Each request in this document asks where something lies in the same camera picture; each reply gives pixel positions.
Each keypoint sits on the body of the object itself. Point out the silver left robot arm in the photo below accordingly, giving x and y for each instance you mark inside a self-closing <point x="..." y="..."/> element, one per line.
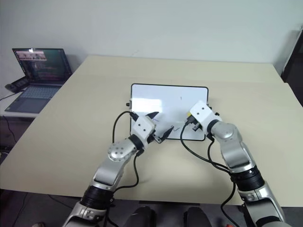
<point x="111" y="170"/>

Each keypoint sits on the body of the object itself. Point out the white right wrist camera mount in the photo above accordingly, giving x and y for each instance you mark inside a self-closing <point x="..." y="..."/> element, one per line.
<point x="203" y="113"/>

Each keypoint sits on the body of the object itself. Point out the black phone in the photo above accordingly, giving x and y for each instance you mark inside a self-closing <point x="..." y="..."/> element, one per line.
<point x="16" y="84"/>

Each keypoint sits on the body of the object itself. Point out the dark monitor panel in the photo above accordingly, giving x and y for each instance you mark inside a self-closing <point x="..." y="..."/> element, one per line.
<point x="293" y="63"/>

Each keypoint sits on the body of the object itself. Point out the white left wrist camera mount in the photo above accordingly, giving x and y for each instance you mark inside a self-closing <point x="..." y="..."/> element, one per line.
<point x="142" y="126"/>

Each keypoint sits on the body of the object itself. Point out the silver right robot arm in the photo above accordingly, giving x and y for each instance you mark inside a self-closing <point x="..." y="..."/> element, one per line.
<point x="236" y="151"/>

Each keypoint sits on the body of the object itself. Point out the black-framed whiteboard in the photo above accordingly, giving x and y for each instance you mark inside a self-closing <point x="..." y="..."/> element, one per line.
<point x="165" y="101"/>

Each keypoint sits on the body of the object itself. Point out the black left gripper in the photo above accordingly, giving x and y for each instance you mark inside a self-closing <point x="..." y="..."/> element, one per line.
<point x="157" y="138"/>

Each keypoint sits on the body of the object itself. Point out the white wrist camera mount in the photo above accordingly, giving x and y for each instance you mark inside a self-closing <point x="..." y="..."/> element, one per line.
<point x="203" y="113"/>
<point x="142" y="126"/>

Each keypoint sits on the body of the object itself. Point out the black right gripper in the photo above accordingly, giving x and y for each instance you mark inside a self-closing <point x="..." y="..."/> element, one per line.
<point x="192" y="123"/>

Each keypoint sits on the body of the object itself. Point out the dark rounded shape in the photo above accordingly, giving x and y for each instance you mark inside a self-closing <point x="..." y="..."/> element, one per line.
<point x="139" y="217"/>
<point x="196" y="217"/>

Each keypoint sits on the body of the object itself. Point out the black table base bar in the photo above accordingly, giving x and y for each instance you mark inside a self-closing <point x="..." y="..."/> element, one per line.
<point x="170" y="202"/>

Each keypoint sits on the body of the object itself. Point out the open grey laptop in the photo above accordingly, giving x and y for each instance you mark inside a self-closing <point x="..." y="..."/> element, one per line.
<point x="40" y="78"/>

